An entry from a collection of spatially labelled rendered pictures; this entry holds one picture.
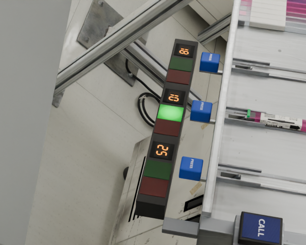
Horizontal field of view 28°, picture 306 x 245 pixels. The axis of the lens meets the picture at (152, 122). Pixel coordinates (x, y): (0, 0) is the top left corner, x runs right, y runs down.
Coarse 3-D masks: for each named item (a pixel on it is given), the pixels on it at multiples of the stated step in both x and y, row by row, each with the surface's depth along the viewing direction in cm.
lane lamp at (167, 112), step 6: (162, 108) 92; (168, 108) 92; (174, 108) 92; (180, 108) 92; (162, 114) 91; (168, 114) 91; (174, 114) 91; (180, 114) 92; (174, 120) 91; (180, 120) 91
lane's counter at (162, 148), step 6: (156, 144) 87; (162, 144) 87; (168, 144) 88; (174, 144) 88; (156, 150) 87; (162, 150) 87; (168, 150) 87; (150, 156) 86; (156, 156) 86; (162, 156) 86; (168, 156) 86
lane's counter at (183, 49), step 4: (176, 44) 102; (180, 44) 102; (184, 44) 102; (176, 48) 102; (180, 48) 102; (184, 48) 102; (188, 48) 102; (192, 48) 102; (176, 52) 101; (180, 52) 101; (184, 52) 101; (188, 52) 101; (192, 52) 101; (188, 56) 100; (192, 56) 100
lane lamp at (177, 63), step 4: (172, 60) 99; (176, 60) 100; (180, 60) 100; (184, 60) 100; (188, 60) 100; (192, 60) 100; (172, 64) 99; (176, 64) 99; (180, 64) 99; (184, 64) 99; (188, 64) 99; (192, 64) 99; (172, 68) 98; (176, 68) 98; (180, 68) 98; (184, 68) 98; (188, 68) 98
